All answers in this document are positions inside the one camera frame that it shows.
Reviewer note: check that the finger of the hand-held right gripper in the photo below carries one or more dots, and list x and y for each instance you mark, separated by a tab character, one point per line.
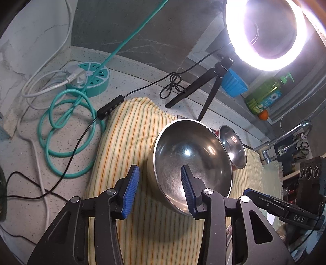
280	210
259	195

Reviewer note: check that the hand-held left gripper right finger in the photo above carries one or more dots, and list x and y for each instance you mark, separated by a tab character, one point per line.
187	188

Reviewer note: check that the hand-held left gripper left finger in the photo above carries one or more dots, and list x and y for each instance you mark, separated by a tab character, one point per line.
131	193

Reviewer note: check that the large steel bowl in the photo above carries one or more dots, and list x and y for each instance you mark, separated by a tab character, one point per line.
178	153

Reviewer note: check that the red steel bowl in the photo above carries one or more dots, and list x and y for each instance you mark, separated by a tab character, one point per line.
234	150

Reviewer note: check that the beige crumpled cloth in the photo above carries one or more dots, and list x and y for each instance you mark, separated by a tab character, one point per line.
284	233

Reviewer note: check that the black knife block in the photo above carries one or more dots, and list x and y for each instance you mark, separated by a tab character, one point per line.
289	164

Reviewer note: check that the chrome kitchen faucet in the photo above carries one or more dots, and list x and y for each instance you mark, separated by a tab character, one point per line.
287	133

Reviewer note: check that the yellow striped cloth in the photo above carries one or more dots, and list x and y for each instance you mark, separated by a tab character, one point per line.
142	142

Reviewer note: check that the orange fruit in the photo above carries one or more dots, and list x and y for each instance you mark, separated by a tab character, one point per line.
263	115

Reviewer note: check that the green dish soap bottle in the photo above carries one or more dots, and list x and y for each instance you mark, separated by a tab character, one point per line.
264	94

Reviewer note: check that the blue ribbed plastic cup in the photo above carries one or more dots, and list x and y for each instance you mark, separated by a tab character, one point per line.
234	84

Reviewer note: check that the round teal power strip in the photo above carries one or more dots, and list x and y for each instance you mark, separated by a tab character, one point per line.
99	81

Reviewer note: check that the black mini tripod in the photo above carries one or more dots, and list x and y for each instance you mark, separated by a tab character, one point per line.
219	70

